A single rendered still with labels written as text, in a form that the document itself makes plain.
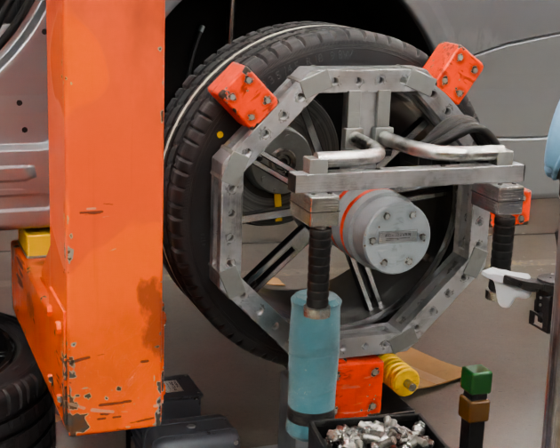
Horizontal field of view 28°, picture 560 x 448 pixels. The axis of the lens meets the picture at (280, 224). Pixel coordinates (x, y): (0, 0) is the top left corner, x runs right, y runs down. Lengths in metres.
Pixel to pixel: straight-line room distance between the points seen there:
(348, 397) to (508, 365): 1.68
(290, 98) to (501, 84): 0.84
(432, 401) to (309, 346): 1.53
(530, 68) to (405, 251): 0.89
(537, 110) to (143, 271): 1.21
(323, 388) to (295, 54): 0.59
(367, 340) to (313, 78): 0.51
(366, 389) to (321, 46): 0.65
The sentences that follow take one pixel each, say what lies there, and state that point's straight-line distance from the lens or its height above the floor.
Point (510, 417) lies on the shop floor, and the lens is 3.38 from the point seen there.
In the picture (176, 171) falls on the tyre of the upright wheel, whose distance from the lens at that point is 2.01.
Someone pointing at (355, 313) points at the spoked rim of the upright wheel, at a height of 0.62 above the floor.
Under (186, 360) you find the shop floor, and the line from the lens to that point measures 3.64.
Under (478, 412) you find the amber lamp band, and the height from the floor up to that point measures 0.59.
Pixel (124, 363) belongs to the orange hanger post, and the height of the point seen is 0.64.
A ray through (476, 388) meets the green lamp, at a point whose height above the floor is 0.63.
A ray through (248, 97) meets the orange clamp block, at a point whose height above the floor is 1.08.
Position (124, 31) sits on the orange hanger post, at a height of 1.19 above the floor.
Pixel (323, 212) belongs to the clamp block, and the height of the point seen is 0.93.
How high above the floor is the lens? 1.35
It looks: 15 degrees down
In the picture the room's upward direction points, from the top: 2 degrees clockwise
